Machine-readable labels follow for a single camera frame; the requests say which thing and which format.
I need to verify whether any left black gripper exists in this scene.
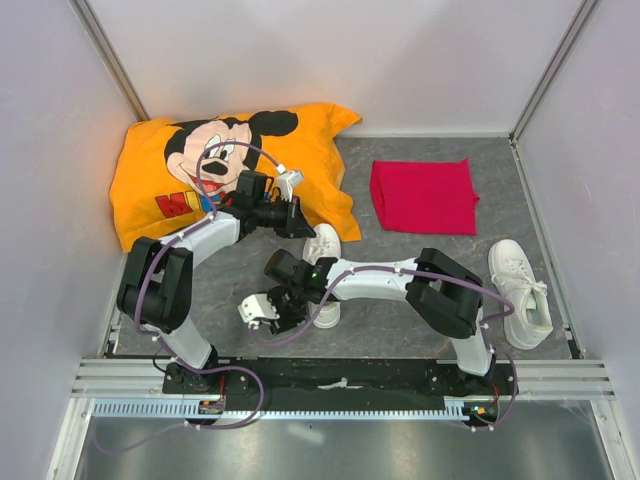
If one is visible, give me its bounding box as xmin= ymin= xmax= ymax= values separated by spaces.
xmin=253 ymin=194 xmax=316 ymax=240

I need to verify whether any white sneaker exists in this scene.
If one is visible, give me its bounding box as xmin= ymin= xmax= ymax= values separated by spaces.
xmin=302 ymin=223 xmax=341 ymax=329
xmin=488 ymin=239 xmax=553 ymax=350

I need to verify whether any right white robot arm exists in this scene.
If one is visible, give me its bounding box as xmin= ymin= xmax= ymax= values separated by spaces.
xmin=264 ymin=248 xmax=494 ymax=394

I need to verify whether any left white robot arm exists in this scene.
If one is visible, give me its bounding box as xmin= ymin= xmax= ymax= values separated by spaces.
xmin=116 ymin=169 xmax=315 ymax=393

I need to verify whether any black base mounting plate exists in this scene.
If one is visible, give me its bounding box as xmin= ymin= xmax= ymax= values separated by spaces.
xmin=162 ymin=357 xmax=515 ymax=410

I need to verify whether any red folded cloth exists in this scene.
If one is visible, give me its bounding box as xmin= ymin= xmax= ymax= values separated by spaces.
xmin=370 ymin=158 xmax=480 ymax=236

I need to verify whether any orange Mickey Mouse pillow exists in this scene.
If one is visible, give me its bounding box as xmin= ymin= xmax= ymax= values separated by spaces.
xmin=109 ymin=103 xmax=361 ymax=252

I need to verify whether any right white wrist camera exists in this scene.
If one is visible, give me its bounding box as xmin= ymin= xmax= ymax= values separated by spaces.
xmin=238 ymin=293 xmax=280 ymax=330

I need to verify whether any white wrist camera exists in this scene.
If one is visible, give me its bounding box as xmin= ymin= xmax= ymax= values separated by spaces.
xmin=238 ymin=293 xmax=280 ymax=330
xmin=275 ymin=164 xmax=304 ymax=201

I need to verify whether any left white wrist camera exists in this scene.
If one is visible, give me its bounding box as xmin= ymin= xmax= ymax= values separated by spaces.
xmin=275 ymin=164 xmax=304 ymax=201

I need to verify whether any aluminium rail frame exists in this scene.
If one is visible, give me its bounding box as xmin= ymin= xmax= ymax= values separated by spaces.
xmin=40 ymin=354 xmax=635 ymax=479

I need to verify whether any grey slotted cable duct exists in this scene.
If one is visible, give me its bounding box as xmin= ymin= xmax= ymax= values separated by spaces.
xmin=92 ymin=398 xmax=469 ymax=421

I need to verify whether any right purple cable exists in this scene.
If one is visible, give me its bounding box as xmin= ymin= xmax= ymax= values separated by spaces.
xmin=249 ymin=264 xmax=521 ymax=432

